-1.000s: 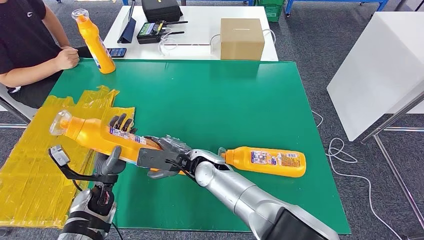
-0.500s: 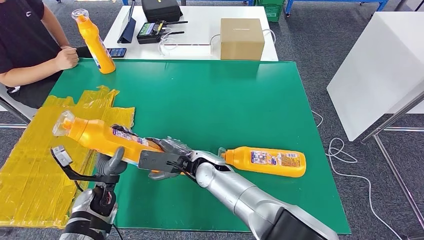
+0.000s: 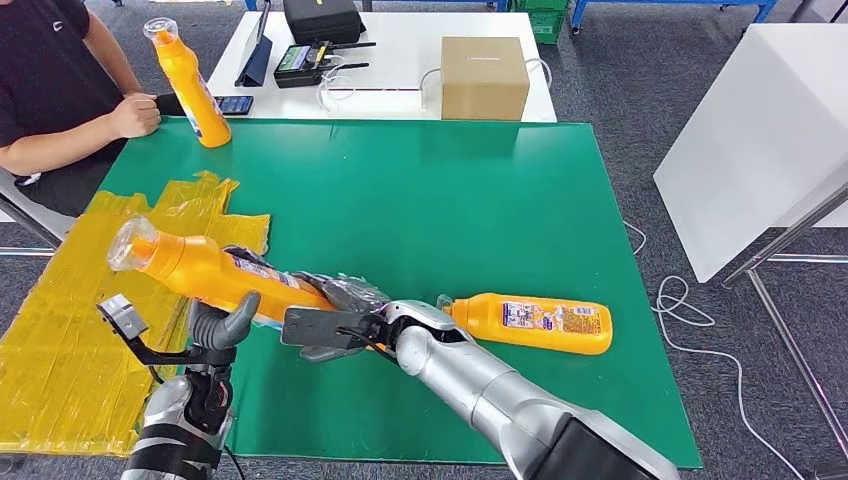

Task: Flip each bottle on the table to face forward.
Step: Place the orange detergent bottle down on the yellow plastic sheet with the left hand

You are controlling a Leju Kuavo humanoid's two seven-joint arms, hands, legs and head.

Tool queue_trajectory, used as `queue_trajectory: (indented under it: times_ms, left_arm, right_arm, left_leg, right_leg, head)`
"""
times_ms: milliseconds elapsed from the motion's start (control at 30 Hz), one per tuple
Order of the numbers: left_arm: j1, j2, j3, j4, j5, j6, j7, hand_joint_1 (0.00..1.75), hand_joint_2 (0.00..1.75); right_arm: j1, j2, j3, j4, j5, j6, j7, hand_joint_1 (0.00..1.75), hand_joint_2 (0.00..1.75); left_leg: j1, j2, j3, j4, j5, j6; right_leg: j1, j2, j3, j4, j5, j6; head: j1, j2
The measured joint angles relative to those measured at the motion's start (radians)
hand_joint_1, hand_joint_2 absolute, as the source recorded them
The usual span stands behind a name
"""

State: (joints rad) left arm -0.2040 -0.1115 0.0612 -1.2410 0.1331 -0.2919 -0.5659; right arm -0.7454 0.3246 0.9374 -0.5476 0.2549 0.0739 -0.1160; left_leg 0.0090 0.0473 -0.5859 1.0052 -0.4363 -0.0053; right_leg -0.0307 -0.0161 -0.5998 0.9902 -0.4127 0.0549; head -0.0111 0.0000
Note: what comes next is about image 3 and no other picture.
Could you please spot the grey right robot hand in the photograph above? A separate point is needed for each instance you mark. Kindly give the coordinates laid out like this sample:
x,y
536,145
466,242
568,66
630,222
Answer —
x,y
351,295

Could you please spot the person's right hand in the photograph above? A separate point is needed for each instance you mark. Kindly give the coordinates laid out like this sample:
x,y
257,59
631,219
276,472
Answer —
x,y
136,116

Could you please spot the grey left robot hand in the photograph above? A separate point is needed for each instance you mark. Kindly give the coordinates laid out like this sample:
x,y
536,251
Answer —
x,y
222,331

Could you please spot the orange detergent bottle clear cap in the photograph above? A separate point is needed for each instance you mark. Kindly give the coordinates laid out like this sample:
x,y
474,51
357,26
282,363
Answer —
x,y
195,93
543,324
199,272

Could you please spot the person's left forearm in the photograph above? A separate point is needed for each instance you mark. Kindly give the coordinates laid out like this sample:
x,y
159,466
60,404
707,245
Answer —
x,y
112,60

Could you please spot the person's right forearm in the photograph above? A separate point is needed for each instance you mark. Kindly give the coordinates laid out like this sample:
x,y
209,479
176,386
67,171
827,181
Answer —
x,y
60,149

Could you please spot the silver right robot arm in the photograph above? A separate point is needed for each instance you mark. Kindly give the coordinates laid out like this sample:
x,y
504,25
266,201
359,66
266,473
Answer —
x,y
477,391

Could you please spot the black smartphone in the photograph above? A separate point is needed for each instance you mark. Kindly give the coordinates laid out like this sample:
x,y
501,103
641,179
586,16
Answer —
x,y
237,104

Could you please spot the person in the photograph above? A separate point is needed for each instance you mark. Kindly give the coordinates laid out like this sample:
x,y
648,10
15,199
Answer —
x,y
40,73

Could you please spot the tablet in dark folio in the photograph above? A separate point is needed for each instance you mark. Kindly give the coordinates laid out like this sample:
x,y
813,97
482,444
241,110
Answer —
x,y
258,63

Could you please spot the white chair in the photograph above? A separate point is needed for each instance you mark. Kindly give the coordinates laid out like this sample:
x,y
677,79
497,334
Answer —
x,y
46,225

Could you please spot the green work table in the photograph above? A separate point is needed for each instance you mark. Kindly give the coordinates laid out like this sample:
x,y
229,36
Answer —
x,y
464,199

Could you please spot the yellow taped cardboard sheet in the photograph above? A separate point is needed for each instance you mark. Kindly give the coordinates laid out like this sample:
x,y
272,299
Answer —
x,y
60,344

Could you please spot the black remote controller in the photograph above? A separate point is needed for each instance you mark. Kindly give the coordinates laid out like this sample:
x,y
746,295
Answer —
x,y
299,66

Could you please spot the black carry bag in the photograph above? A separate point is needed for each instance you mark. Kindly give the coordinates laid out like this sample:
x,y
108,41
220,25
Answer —
x,y
323,23

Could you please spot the brown cardboard box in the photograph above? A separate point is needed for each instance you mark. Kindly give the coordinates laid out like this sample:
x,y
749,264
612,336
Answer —
x,y
485,83

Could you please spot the green plastic crate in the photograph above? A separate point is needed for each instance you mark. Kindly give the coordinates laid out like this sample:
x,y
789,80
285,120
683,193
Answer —
x,y
543,23

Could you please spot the white side table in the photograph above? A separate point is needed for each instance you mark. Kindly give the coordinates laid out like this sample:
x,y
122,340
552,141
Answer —
x,y
762,132

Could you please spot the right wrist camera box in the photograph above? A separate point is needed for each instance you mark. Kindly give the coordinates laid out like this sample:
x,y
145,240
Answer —
x,y
318,328

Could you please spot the blue metal rack frame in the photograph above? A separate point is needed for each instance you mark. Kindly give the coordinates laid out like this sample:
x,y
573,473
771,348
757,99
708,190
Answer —
x,y
578,16

